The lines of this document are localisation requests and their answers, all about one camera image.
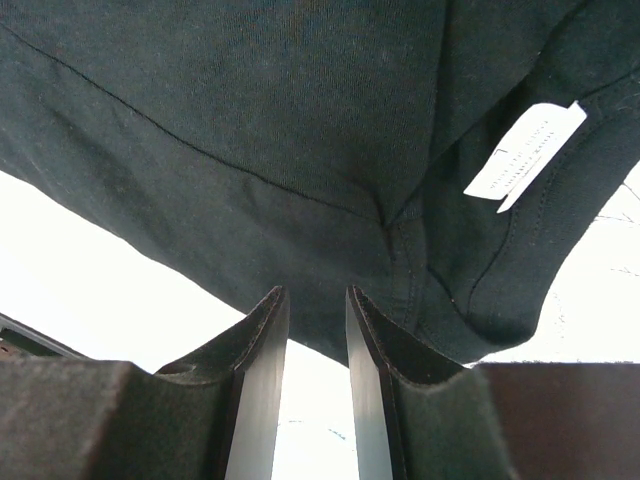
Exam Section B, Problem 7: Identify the black t shirt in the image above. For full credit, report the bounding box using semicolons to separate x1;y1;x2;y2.
1;1;639;363

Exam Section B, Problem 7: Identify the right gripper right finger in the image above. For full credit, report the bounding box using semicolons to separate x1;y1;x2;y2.
346;286;510;479

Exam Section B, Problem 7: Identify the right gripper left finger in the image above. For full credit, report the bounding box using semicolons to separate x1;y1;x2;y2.
152;285;291;480

